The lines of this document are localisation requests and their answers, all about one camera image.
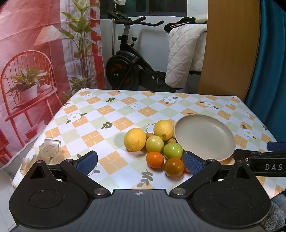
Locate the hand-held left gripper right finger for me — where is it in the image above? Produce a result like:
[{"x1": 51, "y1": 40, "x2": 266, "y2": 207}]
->
[{"x1": 170, "y1": 151, "x2": 261, "y2": 198}]

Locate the wooden board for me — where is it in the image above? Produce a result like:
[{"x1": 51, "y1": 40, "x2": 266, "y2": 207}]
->
[{"x1": 198, "y1": 0, "x2": 262, "y2": 101}]

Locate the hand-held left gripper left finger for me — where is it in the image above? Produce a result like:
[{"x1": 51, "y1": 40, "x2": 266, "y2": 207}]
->
[{"x1": 23, "y1": 150, "x2": 111, "y2": 198}]

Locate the yellow lemon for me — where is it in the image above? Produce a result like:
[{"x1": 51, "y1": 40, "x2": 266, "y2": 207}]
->
[
  {"x1": 153, "y1": 120, "x2": 174, "y2": 141},
  {"x1": 124, "y1": 128, "x2": 147, "y2": 152}
]

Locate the blue curtain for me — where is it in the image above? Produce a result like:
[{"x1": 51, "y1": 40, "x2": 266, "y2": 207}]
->
[{"x1": 245, "y1": 0, "x2": 286, "y2": 143}]

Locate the white quilted blanket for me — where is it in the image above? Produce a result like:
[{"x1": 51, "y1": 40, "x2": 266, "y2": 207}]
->
[{"x1": 165, "y1": 14, "x2": 208, "y2": 88}]

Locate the teal shaggy rug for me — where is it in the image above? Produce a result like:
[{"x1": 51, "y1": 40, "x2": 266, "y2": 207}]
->
[{"x1": 270, "y1": 193, "x2": 286, "y2": 232}]

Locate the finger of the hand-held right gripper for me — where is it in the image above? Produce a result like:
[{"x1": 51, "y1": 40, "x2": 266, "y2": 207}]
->
[
  {"x1": 267, "y1": 142, "x2": 286, "y2": 152},
  {"x1": 233, "y1": 149, "x2": 262, "y2": 165}
]

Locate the black exercise bike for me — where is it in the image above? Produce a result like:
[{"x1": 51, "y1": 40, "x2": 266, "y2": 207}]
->
[{"x1": 105, "y1": 10, "x2": 203, "y2": 93}]

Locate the red printed backdrop cloth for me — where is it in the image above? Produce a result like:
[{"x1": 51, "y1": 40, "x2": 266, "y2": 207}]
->
[{"x1": 0, "y1": 0, "x2": 106, "y2": 170}]

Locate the black garment pink trim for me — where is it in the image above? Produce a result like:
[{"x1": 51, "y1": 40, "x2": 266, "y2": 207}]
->
[{"x1": 164, "y1": 17, "x2": 197, "y2": 33}]

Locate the beige round plate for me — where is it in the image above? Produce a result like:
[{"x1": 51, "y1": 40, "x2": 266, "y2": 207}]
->
[{"x1": 175, "y1": 114, "x2": 235, "y2": 162}]

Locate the green apple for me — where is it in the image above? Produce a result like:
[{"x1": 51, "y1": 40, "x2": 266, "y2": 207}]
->
[
  {"x1": 163, "y1": 143, "x2": 183, "y2": 159},
  {"x1": 146, "y1": 135, "x2": 164, "y2": 153}
]

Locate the dark window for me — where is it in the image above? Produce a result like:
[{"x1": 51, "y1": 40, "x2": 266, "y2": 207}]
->
[{"x1": 99, "y1": 0, "x2": 187, "y2": 16}]

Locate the dark orange tangerine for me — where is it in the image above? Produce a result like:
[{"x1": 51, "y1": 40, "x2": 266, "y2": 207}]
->
[{"x1": 165, "y1": 158, "x2": 185, "y2": 177}]

